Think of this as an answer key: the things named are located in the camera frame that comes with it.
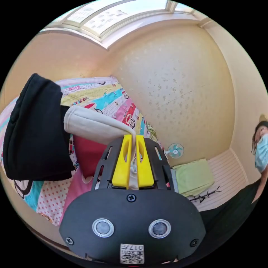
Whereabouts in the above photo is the red garment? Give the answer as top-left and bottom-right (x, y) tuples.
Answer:
(73, 135), (110, 179)

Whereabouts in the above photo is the white long sleeve shirt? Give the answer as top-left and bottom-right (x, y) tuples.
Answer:
(63, 105), (139, 190)

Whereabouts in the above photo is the small teal fan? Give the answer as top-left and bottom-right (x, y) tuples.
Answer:
(164, 143), (185, 160)

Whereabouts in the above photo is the light green folded cloth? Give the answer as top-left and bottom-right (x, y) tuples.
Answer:
(171, 158), (215, 197)

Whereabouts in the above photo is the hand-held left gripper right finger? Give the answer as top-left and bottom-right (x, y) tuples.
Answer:
(135, 135), (155, 188)

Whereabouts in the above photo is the bed with colourful printed sheet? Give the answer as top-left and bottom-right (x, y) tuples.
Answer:
(0, 76), (170, 227)

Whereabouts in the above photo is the window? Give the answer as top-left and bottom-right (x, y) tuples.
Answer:
(39, 0), (202, 50)

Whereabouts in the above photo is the black folded garment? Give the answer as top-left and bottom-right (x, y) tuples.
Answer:
(3, 73), (76, 182)

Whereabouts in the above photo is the person's body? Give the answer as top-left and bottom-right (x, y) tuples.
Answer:
(198, 114), (268, 258)

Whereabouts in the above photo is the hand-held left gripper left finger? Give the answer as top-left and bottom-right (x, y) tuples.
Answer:
(111, 135), (133, 188)

